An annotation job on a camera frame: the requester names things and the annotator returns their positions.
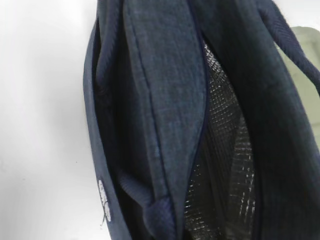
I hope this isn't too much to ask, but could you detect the green lid glass food container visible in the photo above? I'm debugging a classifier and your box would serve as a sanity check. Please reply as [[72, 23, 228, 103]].
[[274, 24, 320, 96]]

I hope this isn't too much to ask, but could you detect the dark blue lunch bag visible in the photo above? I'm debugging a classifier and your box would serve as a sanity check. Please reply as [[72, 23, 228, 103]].
[[83, 0, 320, 240]]

